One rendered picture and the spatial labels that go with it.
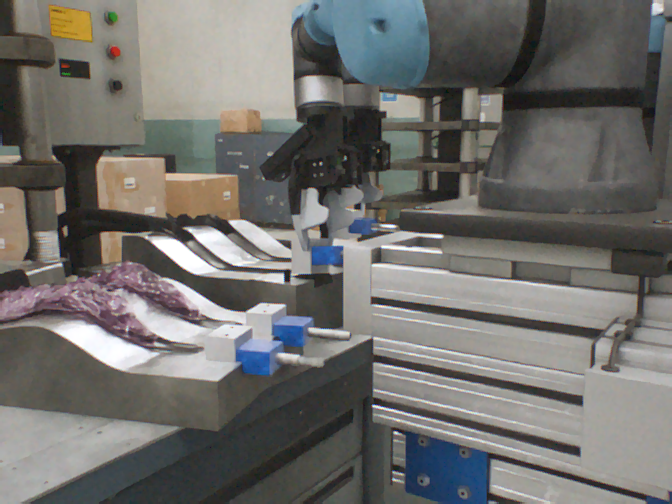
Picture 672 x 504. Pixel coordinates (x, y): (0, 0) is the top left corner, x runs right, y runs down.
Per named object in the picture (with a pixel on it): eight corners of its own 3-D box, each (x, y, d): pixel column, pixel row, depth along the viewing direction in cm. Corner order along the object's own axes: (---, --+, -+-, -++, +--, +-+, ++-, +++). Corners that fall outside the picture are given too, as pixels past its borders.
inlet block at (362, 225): (403, 241, 132) (403, 213, 131) (390, 244, 128) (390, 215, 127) (346, 235, 139) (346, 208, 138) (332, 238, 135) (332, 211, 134)
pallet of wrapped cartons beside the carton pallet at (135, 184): (182, 279, 537) (176, 156, 521) (105, 301, 466) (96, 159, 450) (59, 266, 588) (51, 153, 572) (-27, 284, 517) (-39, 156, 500)
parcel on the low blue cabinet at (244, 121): (263, 133, 846) (262, 109, 841) (247, 133, 817) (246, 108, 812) (235, 133, 866) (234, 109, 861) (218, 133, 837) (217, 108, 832)
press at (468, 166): (526, 259, 621) (540, 16, 585) (472, 293, 488) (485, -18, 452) (427, 250, 666) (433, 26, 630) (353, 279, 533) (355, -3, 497)
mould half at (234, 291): (385, 308, 122) (386, 233, 119) (296, 345, 101) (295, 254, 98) (185, 276, 149) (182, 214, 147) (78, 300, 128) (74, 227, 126)
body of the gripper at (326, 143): (335, 185, 99) (332, 100, 99) (288, 190, 103) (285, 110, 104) (364, 189, 105) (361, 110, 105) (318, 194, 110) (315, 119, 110)
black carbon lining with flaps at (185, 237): (338, 272, 119) (338, 217, 117) (280, 289, 106) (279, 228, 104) (194, 253, 138) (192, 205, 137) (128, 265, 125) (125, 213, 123)
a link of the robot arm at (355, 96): (330, 85, 129) (354, 87, 136) (330, 110, 130) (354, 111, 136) (365, 83, 125) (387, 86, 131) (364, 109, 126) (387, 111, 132)
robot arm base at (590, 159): (668, 201, 66) (679, 92, 64) (639, 218, 53) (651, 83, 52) (508, 195, 74) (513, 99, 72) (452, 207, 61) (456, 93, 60)
